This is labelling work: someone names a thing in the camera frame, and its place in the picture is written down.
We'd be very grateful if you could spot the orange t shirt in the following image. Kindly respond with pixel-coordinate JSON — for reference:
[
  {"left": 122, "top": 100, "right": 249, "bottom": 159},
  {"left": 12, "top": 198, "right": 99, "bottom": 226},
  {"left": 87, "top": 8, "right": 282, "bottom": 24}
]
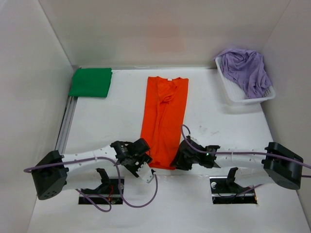
[{"left": 141, "top": 76, "right": 189, "bottom": 170}]

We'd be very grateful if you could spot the green t shirt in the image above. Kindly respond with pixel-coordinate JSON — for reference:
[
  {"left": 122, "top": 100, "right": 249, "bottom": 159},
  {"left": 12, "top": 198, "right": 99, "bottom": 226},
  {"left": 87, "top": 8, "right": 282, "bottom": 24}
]
[{"left": 69, "top": 68, "right": 112, "bottom": 98}]

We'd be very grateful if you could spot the lavender t shirt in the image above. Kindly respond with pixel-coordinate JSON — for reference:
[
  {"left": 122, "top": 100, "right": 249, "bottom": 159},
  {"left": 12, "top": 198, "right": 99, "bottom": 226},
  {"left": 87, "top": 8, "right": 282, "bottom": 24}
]
[{"left": 213, "top": 49, "right": 272, "bottom": 99}]

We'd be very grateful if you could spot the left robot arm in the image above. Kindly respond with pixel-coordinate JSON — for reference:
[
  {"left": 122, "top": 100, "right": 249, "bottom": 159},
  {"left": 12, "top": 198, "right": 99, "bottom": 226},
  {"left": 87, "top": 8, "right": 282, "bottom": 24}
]
[{"left": 26, "top": 138, "right": 155, "bottom": 200}]

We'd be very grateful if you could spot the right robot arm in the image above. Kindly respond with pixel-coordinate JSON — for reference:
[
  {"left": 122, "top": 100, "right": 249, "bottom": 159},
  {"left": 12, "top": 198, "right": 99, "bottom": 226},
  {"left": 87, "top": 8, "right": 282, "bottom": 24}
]
[{"left": 170, "top": 136, "right": 303, "bottom": 192}]

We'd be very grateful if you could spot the white plastic laundry basket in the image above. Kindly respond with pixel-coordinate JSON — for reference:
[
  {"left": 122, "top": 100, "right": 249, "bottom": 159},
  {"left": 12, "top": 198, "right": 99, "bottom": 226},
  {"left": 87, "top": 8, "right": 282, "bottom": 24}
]
[{"left": 215, "top": 57, "right": 276, "bottom": 106}]

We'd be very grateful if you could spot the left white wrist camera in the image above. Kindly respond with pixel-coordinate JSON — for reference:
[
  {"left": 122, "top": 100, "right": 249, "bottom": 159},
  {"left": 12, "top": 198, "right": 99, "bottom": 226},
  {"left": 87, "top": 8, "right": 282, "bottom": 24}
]
[{"left": 136, "top": 163, "right": 154, "bottom": 183}]

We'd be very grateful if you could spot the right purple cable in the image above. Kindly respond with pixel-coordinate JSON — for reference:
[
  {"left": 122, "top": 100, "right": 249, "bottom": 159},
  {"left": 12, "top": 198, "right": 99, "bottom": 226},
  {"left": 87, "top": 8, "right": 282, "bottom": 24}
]
[{"left": 181, "top": 124, "right": 311, "bottom": 197}]

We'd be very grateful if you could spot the purple cable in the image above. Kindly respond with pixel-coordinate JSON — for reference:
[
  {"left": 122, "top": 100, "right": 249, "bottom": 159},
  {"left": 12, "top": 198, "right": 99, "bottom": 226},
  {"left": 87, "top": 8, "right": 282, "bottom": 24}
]
[
  {"left": 23, "top": 156, "right": 160, "bottom": 213},
  {"left": 181, "top": 124, "right": 311, "bottom": 197}
]

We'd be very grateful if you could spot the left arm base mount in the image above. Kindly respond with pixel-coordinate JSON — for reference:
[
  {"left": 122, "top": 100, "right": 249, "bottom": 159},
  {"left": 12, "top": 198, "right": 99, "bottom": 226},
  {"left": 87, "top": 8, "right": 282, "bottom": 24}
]
[{"left": 80, "top": 177, "right": 123, "bottom": 205}]

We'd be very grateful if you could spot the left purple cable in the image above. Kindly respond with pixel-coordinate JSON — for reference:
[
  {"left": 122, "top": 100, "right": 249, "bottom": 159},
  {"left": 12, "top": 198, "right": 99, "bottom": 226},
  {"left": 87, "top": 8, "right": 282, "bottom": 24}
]
[{"left": 23, "top": 156, "right": 160, "bottom": 213}]

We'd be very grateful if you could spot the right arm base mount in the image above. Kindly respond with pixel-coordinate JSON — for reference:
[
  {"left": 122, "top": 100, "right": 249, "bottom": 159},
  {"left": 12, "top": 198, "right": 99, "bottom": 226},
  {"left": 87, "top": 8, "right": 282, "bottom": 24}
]
[{"left": 209, "top": 167, "right": 257, "bottom": 204}]

